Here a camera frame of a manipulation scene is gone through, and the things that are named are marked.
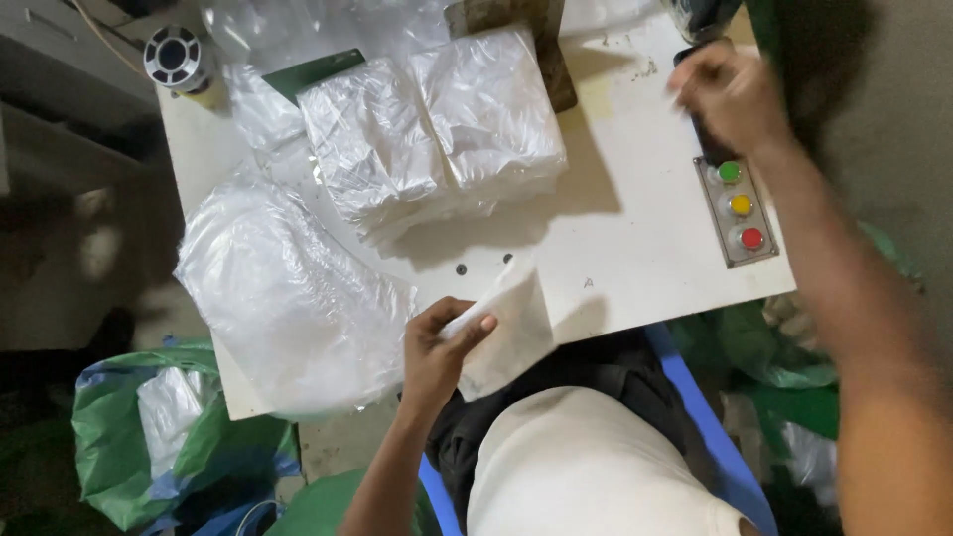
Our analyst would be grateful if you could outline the person's left hand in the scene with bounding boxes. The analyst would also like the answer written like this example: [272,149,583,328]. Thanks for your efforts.
[401,296,499,422]

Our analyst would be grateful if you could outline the person's right hand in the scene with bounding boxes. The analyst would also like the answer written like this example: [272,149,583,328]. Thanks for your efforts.
[667,42,792,157]

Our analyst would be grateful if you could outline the white plastic bag piece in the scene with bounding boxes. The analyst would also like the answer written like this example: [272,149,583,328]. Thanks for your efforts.
[439,262,558,403]

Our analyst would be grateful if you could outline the metal three-button control panel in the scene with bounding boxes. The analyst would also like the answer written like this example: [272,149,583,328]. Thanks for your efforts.
[693,155,780,269]

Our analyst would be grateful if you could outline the person's dark trousers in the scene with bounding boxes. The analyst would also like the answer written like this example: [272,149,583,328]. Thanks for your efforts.
[424,328,716,522]

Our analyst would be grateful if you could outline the large clear plastic bag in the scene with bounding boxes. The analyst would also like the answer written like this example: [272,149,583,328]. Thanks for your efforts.
[173,179,419,419]

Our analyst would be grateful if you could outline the person's white shirt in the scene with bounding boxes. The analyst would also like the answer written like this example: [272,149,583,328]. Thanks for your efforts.
[466,385,754,536]

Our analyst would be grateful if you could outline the stack of folded plastic bags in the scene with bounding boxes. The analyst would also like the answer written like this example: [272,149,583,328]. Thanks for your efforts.
[296,58,477,245]
[407,24,570,202]

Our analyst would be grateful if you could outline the green plastic bag heap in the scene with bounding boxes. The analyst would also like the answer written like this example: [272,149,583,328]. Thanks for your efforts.
[666,220,924,507]

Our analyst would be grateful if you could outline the green and blue sack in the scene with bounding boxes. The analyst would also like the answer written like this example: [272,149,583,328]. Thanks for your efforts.
[71,338,302,536]

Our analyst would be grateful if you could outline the green flat card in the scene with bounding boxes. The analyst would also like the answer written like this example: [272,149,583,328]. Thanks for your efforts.
[261,48,367,107]

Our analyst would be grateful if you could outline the crumpled clear plastic sheet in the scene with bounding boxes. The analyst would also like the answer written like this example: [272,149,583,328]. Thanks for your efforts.
[200,0,463,195]

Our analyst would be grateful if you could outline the grey plastic spool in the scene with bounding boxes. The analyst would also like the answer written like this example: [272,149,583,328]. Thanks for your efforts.
[143,25,217,98]

